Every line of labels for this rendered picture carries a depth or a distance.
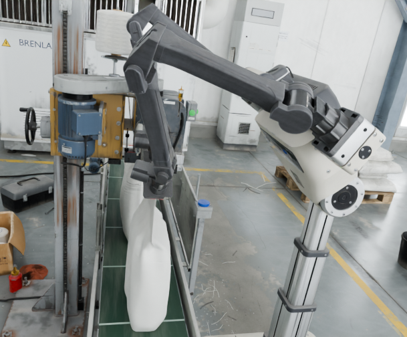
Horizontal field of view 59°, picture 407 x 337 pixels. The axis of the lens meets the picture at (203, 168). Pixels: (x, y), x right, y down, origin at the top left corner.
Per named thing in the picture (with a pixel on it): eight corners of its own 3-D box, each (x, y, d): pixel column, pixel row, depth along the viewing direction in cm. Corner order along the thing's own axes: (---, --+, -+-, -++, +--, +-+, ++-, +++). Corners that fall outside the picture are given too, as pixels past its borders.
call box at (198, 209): (211, 218, 185) (212, 208, 183) (196, 218, 183) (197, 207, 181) (207, 210, 192) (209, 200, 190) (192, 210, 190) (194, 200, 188)
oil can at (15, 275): (19, 298, 221) (17, 267, 213) (5, 299, 219) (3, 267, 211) (25, 282, 235) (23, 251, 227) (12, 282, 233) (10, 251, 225)
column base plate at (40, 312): (82, 339, 200) (83, 309, 193) (-3, 344, 189) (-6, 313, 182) (89, 280, 245) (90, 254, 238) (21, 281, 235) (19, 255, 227)
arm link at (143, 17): (146, -7, 119) (145, -7, 128) (122, 29, 122) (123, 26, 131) (245, 75, 136) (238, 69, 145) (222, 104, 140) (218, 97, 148)
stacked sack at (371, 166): (404, 177, 431) (408, 166, 426) (355, 174, 415) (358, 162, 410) (380, 164, 471) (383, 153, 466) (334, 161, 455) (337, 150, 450)
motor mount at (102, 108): (104, 146, 153) (105, 108, 147) (87, 145, 151) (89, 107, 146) (106, 128, 179) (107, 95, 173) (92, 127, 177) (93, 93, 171)
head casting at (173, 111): (182, 155, 183) (189, 96, 173) (132, 152, 177) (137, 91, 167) (174, 137, 210) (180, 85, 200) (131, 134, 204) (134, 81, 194)
